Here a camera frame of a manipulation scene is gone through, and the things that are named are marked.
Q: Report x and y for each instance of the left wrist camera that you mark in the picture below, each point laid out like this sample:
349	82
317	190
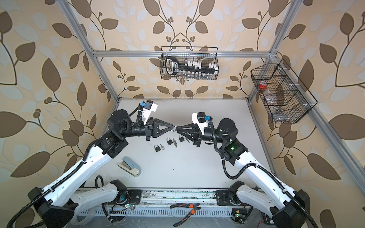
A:
148	107

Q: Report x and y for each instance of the back wire basket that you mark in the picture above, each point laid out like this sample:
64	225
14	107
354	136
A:
203	54

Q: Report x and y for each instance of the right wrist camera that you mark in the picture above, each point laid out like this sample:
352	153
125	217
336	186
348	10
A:
202	120

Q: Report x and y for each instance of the red cap item in basket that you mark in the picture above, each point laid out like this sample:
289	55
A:
263	85

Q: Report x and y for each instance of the black white tool in basket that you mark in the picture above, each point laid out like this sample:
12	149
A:
173	67

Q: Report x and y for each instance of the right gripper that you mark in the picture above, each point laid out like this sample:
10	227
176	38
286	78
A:
196	130

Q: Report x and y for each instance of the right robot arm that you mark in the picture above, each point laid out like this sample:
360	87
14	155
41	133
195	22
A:
254	184

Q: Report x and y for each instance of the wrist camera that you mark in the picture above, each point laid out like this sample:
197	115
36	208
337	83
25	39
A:
148	107
202	120

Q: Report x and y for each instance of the wire basket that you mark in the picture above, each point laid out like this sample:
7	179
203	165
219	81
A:
203	54
287	99

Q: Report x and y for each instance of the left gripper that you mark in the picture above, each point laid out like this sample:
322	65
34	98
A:
154	122

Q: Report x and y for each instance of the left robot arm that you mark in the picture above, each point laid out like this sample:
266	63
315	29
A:
54	202

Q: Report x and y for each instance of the right wire basket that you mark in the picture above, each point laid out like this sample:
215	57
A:
287	99

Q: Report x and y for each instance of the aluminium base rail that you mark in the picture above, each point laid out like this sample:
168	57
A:
214	203

